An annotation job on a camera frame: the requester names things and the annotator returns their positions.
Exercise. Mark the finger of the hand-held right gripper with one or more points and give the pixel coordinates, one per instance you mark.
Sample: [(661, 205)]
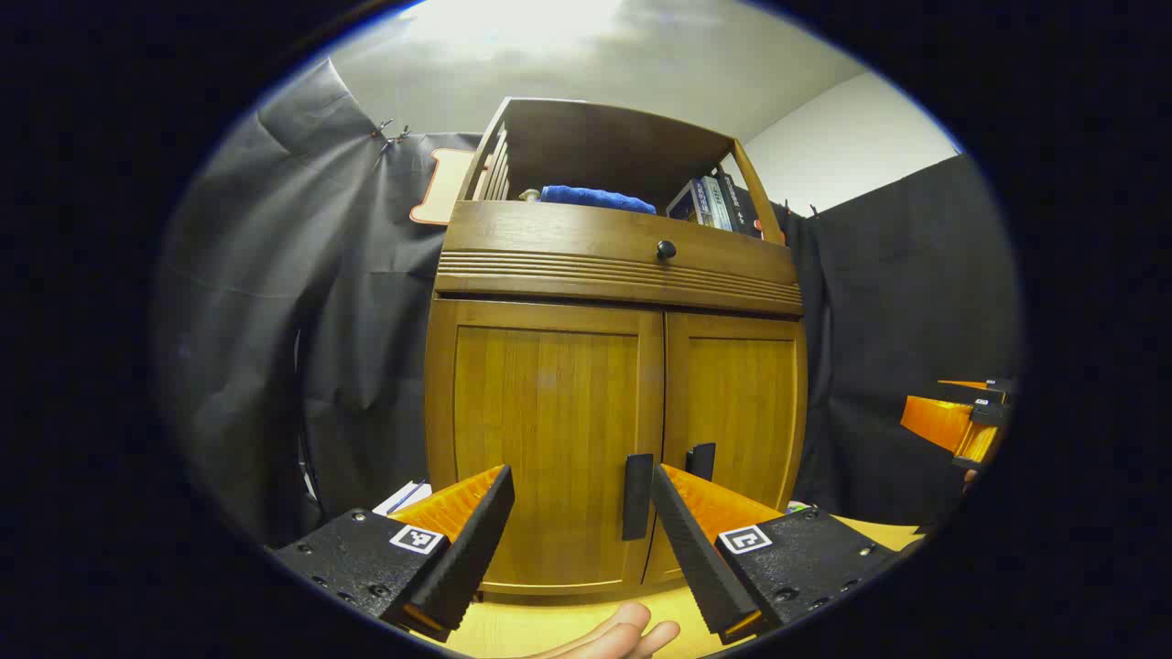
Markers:
[(943, 421), (993, 385)]

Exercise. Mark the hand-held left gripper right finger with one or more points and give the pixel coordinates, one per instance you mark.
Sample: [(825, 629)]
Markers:
[(696, 549)]

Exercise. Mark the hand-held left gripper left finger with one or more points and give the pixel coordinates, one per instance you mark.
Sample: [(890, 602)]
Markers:
[(467, 549)]

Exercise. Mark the wooden shoe cabinet door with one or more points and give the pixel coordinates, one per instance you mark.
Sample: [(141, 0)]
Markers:
[(549, 412), (746, 403)]

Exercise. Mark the wooden double-door shoe cabinet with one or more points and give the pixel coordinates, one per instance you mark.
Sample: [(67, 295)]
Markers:
[(586, 275)]

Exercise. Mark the wooden cabinet drawer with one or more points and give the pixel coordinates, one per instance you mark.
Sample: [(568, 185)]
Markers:
[(568, 247)]

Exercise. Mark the white booklet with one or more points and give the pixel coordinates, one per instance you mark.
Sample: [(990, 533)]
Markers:
[(401, 499)]

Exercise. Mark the black backdrop cloth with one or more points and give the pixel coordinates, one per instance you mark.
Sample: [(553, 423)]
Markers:
[(302, 320)]

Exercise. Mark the black drawer knob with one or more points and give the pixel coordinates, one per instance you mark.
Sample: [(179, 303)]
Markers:
[(667, 249)]

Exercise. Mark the blue spine book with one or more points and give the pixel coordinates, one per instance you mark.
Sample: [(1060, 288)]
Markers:
[(687, 203)]

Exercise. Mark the blue folded towel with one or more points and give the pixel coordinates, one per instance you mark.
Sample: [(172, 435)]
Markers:
[(595, 199)]

